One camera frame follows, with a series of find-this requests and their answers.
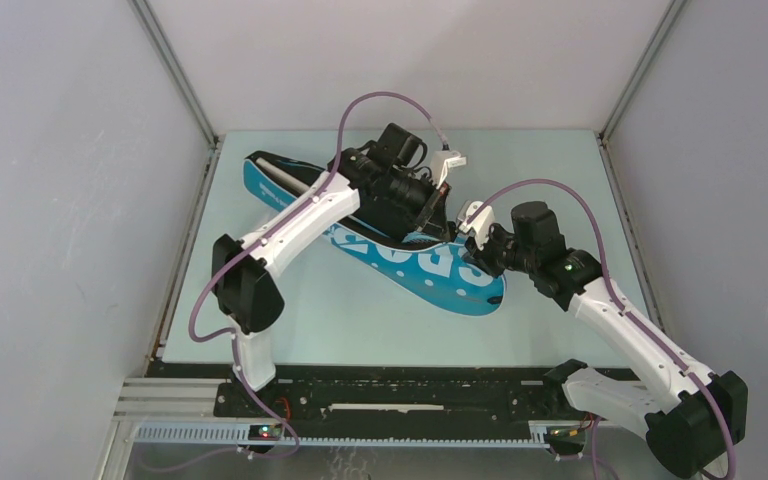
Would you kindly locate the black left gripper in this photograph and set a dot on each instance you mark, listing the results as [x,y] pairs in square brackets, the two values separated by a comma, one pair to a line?
[433,218]

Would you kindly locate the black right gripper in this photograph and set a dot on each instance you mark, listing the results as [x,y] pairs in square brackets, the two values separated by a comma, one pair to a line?
[480,257]

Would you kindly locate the blue racket bag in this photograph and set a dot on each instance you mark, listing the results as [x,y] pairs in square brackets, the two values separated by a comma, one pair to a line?
[433,271]

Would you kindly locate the blue racket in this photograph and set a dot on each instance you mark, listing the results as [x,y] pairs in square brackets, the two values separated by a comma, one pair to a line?
[282,178]

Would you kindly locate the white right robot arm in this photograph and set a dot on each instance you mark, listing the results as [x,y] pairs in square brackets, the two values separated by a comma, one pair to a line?
[688,414]

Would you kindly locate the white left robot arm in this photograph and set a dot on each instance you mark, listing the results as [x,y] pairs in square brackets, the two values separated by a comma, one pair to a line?
[246,270]

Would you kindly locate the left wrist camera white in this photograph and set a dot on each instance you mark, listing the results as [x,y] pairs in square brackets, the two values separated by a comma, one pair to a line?
[442,162]

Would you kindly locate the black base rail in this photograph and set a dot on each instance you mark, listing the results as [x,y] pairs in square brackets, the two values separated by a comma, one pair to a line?
[438,403]

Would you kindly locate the grey cable duct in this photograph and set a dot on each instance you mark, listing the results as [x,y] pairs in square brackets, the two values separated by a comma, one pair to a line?
[231,434]

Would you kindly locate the aluminium frame post right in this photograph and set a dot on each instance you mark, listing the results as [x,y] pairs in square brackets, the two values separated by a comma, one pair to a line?
[645,62]

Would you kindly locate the aluminium frame post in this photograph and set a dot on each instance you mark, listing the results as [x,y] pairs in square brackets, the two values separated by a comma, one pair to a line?
[645,62]
[151,24]

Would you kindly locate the aluminium frame post left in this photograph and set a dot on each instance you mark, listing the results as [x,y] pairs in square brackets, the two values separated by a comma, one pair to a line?
[151,24]

